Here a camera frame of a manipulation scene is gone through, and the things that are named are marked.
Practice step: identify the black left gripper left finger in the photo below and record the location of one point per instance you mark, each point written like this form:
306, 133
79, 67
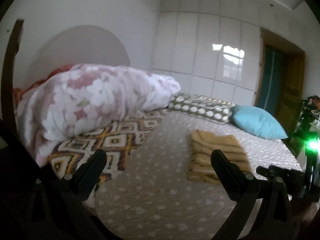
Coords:
44, 210

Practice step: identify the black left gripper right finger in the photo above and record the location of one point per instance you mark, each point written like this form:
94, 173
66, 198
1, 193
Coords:
274, 218

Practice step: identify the yellow striped knit garment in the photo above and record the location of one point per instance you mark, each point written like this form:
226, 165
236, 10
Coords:
213, 154

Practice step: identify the white cluttered shelf unit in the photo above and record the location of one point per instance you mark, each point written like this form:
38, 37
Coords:
309, 114

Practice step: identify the turquoise pillow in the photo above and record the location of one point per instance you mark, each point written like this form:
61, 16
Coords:
257, 122

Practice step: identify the pink floral duvet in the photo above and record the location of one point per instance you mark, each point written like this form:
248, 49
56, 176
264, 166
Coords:
85, 98

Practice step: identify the geometric patterned blanket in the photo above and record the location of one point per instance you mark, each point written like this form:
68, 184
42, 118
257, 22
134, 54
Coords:
118, 139

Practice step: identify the grey dotted bedspread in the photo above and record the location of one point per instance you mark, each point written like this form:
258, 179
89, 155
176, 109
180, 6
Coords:
153, 198

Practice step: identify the olive white-dotted pillow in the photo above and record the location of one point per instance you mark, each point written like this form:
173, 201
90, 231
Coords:
202, 107

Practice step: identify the wooden door with teal panel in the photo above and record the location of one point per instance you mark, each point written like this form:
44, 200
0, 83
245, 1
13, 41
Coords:
281, 83

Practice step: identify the white tiled wardrobe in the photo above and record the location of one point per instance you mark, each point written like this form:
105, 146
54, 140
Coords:
211, 47

